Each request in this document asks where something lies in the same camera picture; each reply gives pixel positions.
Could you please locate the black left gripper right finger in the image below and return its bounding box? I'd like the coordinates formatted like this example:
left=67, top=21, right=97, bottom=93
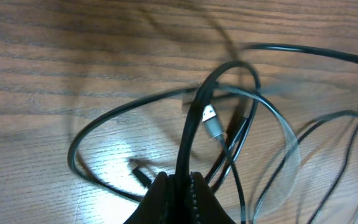
left=188, top=172, right=235, bottom=224

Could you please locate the thick black USB cable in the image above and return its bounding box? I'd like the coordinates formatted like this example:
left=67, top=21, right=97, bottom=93
left=67, top=59, right=262, bottom=203

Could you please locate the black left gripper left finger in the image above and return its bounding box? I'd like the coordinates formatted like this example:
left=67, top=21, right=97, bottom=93
left=124, top=172, right=175, bottom=224

